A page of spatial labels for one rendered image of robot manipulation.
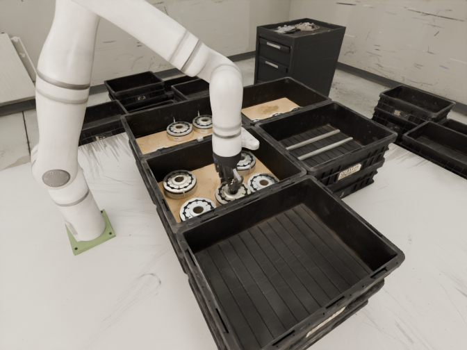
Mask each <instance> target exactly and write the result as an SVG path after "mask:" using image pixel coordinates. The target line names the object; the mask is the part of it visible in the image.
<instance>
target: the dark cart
mask: <svg viewBox="0 0 467 350"><path fill-rule="evenodd" d="M307 22H308V23H310V24H312V23H314V24H315V25H316V26H319V27H320V28H319V29H316V30H313V31H295V32H294V33H278V32H276V31H277V30H278V27H279V26H281V27H282V28H283V27H284V25H287V27H288V26H294V25H296V24H299V23H307ZM345 30H346V27H345V26H340V25H336V24H331V23H327V22H322V21H318V20H315V19H309V18H303V19H295V20H290V21H286V22H279V23H274V24H266V25H262V26H257V27H256V54H255V68H254V84H257V83H262V82H266V81H271V80H275V79H278V78H283V77H291V78H293V79H295V80H296V81H299V82H300V83H303V84H305V85H306V86H308V87H310V88H312V89H314V90H316V91H318V92H320V93H321V94H323V95H325V96H327V97H329V92H330V89H331V84H332V81H333V78H334V73H335V70H336V65H337V62H338V57H339V54H340V51H341V46H342V43H343V38H344V34H345Z"/></svg>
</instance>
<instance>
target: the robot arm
mask: <svg viewBox="0 0 467 350"><path fill-rule="evenodd" d="M100 17H103V18H104V19H107V20H108V21H110V22H111V23H113V24H114V25H116V26H118V27H120V28H121V29H122V30H124V31H126V32H127V33H128V34H130V35H132V36H133V37H134V38H136V39H137V40H139V41H140V42H142V43H143V44H144V45H146V46H147V47H149V48H150V49H151V50H152V51H154V52H155V53H157V54H158V55H159V56H161V57H162V58H164V59H165V60H166V61H168V62H169V63H170V64H172V65H173V66H175V67H176V68H177V69H179V70H181V71H182V72H183V73H184V74H186V75H188V76H198V77H200V78H202V79H204V80H205V81H207V82H208V83H210V85H209V92H210V100H211V109H212V113H213V114H212V125H213V137H212V143H213V161H214V165H215V171H216V172H217V173H219V174H218V176H219V177H220V183H223V182H225V181H226V182H227V185H228V193H229V194H236V190H239V189H240V188H241V185H242V184H243V181H244V177H243V176H239V175H238V168H237V164H238V163H239V161H240V159H241V152H242V147H245V148H248V149H251V150H256V149H258V148H259V141H258V140H257V139H255V138H254V137H253V136H252V135H251V134H250V133H249V132H247V131H246V130H245V129H244V128H243V127H241V108H242V102H243V80H242V74H241V72H240V70H239V68H238V67H237V66H236V65H235V64H234V63H233V62H231V61H230V60H229V59H228V58H226V57H224V56H223V55H221V54H220V53H218V52H217V51H214V50H212V49H210V48H209V47H207V46H206V45H205V44H204V43H203V42H201V41H200V40H199V39H198V38H196V37H195V36H194V35H193V34H192V33H191V32H189V31H188V30H187V29H185V28H184V27H182V25H180V24H179V23H177V22H176V21H174V20H173V19H172V18H171V17H169V16H167V15H166V14H165V13H163V12H161V11H160V10H158V9H157V8H155V7H153V6H152V5H151V4H149V3H147V2H146V1H145V0H56V11H55V16H54V22H53V24H52V27H51V30H50V32H49V34H48V36H47V39H46V41H45V43H44V46H43V48H42V51H41V54H40V57H39V61H38V66H37V74H36V87H35V98H36V109H37V116H38V127H39V134H40V140H39V144H37V145H36V146H35V147H34V148H33V150H32V152H31V171H32V175H33V178H34V179H35V181H36V182H37V183H38V184H39V185H41V186H42V187H44V188H47V190H48V193H49V196H50V197H51V199H52V201H53V202H54V203H55V205H56V207H57V208H58V209H59V211H60V213H61V214H62V216H63V217H64V219H65V225H66V226H67V227H68V229H69V230H70V232H71V233H72V235H73V236H74V238H75V240H76V241H77V242H79V241H81V240H83V241H89V240H93V239H95V238H97V237H99V236H100V235H101V234H102V233H103V232H104V231H105V229H106V222H105V220H104V218H103V216H102V213H101V211H100V209H99V207H98V205H97V203H96V201H95V198H94V197H93V195H92V193H91V191H90V188H89V186H88V184H87V181H86V179H85V176H84V173H83V171H82V169H81V166H80V164H79V162H78V145H79V137H80V134H81V129H82V125H83V120H84V117H85V110H86V106H87V103H88V96H89V91H90V82H91V76H92V66H93V60H94V54H95V40H96V34H97V28H98V25H99V20H100ZM232 181H233V183H232V184H231V182H232Z"/></svg>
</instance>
